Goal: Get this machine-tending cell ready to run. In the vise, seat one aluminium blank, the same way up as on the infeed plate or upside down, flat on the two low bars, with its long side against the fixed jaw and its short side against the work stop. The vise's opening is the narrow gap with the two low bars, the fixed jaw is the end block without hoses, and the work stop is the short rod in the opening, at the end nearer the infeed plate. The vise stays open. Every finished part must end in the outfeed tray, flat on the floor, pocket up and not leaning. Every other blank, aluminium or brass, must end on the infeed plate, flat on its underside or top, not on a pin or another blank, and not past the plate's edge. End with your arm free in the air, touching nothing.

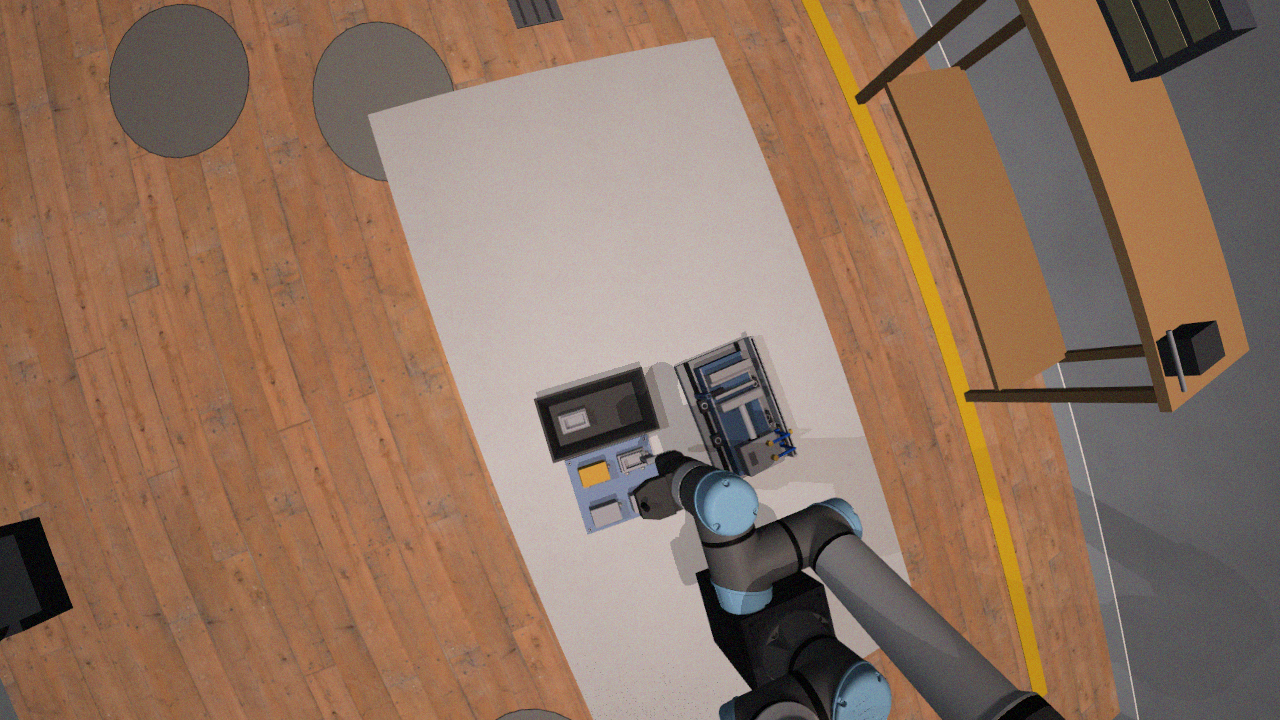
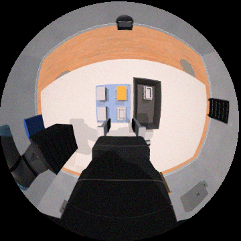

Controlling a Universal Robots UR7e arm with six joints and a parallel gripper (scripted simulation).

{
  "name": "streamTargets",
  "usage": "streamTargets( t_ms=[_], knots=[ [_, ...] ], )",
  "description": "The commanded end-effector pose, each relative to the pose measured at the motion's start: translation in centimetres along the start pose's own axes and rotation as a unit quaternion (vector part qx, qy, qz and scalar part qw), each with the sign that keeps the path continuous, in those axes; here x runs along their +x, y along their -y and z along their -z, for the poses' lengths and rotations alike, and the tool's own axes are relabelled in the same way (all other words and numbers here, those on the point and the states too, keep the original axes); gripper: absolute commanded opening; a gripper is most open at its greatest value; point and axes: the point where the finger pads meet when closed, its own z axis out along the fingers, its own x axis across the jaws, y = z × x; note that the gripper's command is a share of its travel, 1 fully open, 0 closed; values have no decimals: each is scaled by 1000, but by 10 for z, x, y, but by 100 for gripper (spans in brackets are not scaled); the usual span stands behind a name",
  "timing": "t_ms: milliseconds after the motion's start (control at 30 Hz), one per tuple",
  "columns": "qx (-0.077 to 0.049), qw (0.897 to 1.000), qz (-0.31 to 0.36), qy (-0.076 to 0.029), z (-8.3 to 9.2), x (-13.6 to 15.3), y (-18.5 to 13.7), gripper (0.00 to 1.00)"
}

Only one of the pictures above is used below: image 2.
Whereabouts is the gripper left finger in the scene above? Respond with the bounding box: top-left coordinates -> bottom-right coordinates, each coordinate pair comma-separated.
96,118 -> 111,138

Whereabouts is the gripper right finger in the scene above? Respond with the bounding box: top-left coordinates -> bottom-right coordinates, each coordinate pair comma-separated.
131,118 -> 146,139

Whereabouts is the orange rectangular block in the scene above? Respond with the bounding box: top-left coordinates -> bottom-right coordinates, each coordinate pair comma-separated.
117,86 -> 127,100

